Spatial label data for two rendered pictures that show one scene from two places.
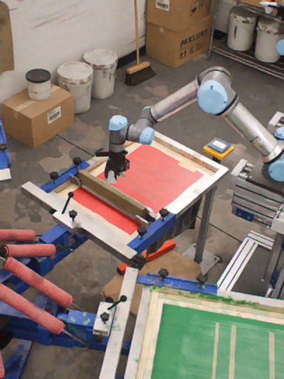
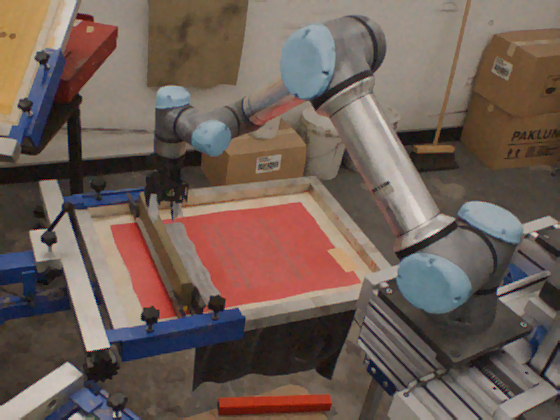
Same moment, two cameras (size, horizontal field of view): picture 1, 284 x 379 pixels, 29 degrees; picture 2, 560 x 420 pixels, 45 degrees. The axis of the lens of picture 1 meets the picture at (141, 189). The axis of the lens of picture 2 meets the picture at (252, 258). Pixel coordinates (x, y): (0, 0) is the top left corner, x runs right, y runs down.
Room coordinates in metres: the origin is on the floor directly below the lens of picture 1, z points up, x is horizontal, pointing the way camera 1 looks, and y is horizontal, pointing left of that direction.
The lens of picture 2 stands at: (0.83, -0.69, 2.11)
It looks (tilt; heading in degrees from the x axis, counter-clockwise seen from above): 38 degrees down; 26
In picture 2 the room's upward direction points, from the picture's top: 9 degrees clockwise
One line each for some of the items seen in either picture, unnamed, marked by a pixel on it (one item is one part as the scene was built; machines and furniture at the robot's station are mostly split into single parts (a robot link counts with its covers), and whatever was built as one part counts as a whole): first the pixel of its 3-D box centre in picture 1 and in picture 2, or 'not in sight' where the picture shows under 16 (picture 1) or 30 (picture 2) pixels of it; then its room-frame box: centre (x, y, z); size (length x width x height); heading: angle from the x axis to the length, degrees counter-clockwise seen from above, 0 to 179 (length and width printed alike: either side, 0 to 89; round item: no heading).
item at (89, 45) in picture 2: not in sight; (38, 50); (2.61, 1.21, 1.06); 0.61 x 0.46 x 0.12; 23
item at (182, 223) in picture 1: (170, 219); (269, 338); (2.09, -0.16, 0.79); 0.46 x 0.09 x 0.33; 143
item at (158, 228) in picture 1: (151, 233); (182, 332); (1.80, -0.06, 0.98); 0.30 x 0.05 x 0.07; 143
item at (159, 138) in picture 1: (138, 182); (234, 249); (2.16, 0.02, 0.97); 0.79 x 0.58 x 0.04; 143
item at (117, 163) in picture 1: (117, 159); (169, 175); (1.97, 0.12, 1.26); 0.09 x 0.08 x 0.12; 54
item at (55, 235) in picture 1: (58, 234); (23, 267); (1.71, 0.35, 1.02); 0.17 x 0.06 x 0.05; 143
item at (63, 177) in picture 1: (66, 179); (126, 203); (2.13, 0.38, 0.98); 0.30 x 0.05 x 0.07; 143
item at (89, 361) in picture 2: (135, 260); (100, 361); (1.58, 0.00, 1.02); 0.07 x 0.06 x 0.07; 143
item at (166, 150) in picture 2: (117, 143); (171, 143); (1.97, 0.12, 1.34); 0.08 x 0.08 x 0.05
